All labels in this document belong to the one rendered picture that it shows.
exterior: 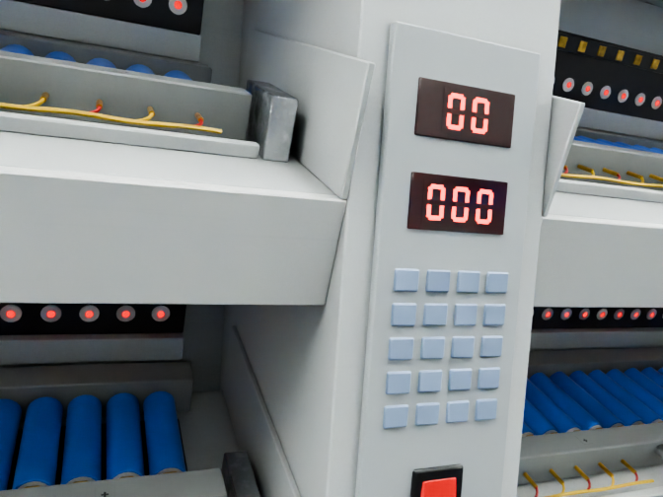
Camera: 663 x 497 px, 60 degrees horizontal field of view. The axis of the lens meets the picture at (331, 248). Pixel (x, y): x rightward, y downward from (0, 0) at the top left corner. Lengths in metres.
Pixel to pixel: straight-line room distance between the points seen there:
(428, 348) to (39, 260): 0.14
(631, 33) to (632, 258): 0.35
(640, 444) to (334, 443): 0.26
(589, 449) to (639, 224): 0.16
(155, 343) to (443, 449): 0.20
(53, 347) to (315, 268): 0.20
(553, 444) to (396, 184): 0.24
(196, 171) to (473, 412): 0.15
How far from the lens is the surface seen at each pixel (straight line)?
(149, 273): 0.21
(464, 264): 0.24
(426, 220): 0.23
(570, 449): 0.41
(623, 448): 0.44
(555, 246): 0.28
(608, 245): 0.30
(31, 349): 0.38
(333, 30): 0.25
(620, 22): 0.62
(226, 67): 0.42
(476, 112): 0.24
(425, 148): 0.23
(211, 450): 0.36
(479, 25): 0.26
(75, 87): 0.27
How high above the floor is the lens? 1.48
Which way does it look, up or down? 3 degrees down
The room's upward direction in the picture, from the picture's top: 4 degrees clockwise
